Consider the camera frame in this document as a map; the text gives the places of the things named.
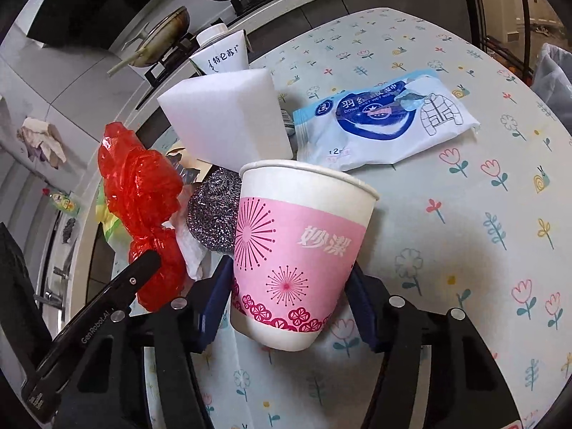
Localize black framed glass door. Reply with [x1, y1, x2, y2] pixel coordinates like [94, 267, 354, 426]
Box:
[462, 0, 572, 85]

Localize beige foil-lined pouch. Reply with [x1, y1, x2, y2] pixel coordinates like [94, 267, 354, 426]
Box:
[165, 140, 215, 186]

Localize white milk carton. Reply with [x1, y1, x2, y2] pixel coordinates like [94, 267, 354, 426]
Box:
[188, 23, 252, 77]

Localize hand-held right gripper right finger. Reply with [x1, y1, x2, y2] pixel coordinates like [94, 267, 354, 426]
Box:
[345, 261, 524, 429]

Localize black gas stove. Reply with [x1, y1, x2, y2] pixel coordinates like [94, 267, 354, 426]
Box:
[134, 0, 316, 110]

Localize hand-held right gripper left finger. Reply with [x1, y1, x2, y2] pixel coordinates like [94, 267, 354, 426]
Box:
[57, 261, 235, 429]

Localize trash bin with white liner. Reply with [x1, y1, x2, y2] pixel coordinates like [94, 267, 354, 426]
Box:
[532, 42, 572, 153]

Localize pink and white paper cup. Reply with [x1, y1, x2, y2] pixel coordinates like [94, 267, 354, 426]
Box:
[230, 160, 380, 352]

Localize green and yellow wrapper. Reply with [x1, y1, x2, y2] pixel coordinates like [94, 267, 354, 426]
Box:
[96, 183, 121, 242]

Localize crumpled white tissue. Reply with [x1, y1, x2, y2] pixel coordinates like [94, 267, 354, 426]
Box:
[170, 214, 211, 280]

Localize red plastic bag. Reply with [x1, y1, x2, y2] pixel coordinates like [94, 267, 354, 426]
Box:
[97, 122, 191, 312]

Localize black range hood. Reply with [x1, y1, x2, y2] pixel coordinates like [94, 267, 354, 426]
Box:
[27, 0, 206, 50]

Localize hanging beige rag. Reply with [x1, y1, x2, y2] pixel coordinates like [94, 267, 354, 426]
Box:
[17, 116, 68, 171]

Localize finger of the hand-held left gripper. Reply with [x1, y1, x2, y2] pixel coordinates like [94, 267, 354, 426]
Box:
[111, 250, 163, 299]

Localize small green-label bottle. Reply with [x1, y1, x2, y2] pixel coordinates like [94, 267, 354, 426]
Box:
[49, 190, 77, 213]

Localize steel wool scrubber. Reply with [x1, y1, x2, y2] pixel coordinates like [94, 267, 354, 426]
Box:
[187, 167, 244, 257]

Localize blue wet wipes packet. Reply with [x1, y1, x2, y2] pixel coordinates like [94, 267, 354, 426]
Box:
[292, 69, 482, 173]

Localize wok with pale handle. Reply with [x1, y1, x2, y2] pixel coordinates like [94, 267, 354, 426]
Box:
[106, 6, 192, 77]

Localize white sponge block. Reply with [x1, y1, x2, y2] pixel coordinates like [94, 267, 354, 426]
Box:
[158, 68, 295, 175]

